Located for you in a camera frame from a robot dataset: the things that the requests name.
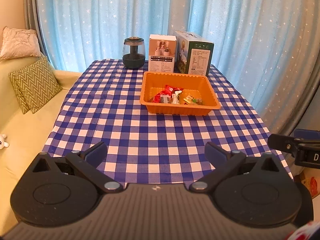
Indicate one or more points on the red white printed clothing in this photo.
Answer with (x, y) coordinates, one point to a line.
(305, 232)

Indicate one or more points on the white plush toy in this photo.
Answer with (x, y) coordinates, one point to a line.
(3, 142)

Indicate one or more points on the green carton box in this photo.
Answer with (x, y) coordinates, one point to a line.
(197, 57)

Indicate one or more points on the pale yellow sofa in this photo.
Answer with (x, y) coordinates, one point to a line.
(25, 135)

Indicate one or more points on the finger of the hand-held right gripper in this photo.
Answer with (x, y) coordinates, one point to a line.
(307, 133)
(282, 142)

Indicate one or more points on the cardboard box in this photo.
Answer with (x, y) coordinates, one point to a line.
(311, 182)

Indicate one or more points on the green zigzag pillow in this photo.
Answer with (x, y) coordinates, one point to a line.
(18, 92)
(41, 85)

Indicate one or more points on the blue star curtain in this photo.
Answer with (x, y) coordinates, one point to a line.
(100, 17)

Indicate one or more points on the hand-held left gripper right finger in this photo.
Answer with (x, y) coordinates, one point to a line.
(215, 155)

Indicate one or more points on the orange plastic tray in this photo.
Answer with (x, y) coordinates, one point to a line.
(152, 107)

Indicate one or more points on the beige pillow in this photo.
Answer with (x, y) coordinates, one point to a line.
(18, 43)

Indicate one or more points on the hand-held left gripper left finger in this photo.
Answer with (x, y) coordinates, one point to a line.
(96, 153)

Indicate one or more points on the blue checkered tablecloth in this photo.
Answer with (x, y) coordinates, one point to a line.
(125, 135)

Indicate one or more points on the light green snack packet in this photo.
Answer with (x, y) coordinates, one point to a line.
(188, 99)

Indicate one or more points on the dark glass humidifier jar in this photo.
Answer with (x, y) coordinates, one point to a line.
(133, 57)

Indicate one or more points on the white carton box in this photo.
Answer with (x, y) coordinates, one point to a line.
(161, 55)

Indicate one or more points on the small green snack packet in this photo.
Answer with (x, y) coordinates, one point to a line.
(198, 101)

